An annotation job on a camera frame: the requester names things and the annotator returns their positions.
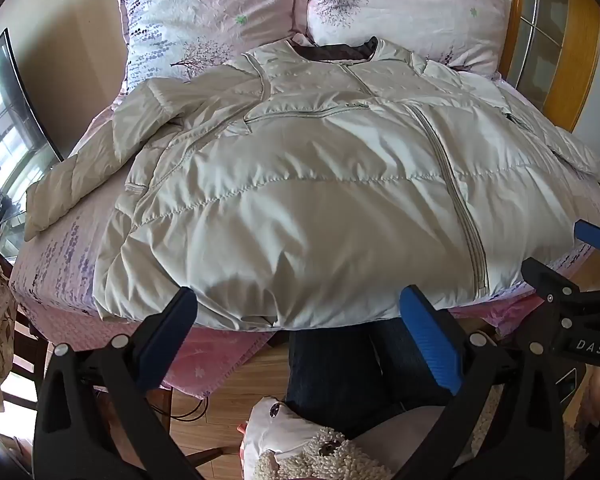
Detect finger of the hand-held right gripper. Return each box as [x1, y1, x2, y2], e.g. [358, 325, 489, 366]
[521, 257, 600, 311]
[574, 219, 600, 265]

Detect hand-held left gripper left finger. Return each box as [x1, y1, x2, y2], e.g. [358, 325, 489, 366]
[32, 286, 201, 480]

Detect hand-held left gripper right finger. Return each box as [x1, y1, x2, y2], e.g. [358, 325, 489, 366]
[399, 284, 567, 480]

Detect white puffer jacket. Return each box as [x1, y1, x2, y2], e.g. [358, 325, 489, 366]
[24, 36, 600, 332]

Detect person's dark trousers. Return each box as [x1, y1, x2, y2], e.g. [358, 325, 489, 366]
[284, 319, 457, 437]

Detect pink floral bed sheet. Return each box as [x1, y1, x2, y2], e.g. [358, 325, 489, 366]
[9, 72, 600, 397]

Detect dark wooden chair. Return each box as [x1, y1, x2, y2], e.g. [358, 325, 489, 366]
[0, 240, 48, 413]

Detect white plush slipper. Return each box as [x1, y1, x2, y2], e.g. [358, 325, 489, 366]
[237, 395, 397, 480]

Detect wooden glass door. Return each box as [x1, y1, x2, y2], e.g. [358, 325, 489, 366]
[500, 0, 600, 134]

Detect dark framed window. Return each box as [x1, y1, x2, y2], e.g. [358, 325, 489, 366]
[0, 27, 66, 261]

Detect pink tree print pillow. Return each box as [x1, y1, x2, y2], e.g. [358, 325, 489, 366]
[300, 0, 507, 80]

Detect purple floral print pillow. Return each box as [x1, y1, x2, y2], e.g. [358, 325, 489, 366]
[115, 0, 307, 96]

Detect black floor cable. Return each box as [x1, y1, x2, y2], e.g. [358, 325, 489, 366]
[166, 389, 212, 422]

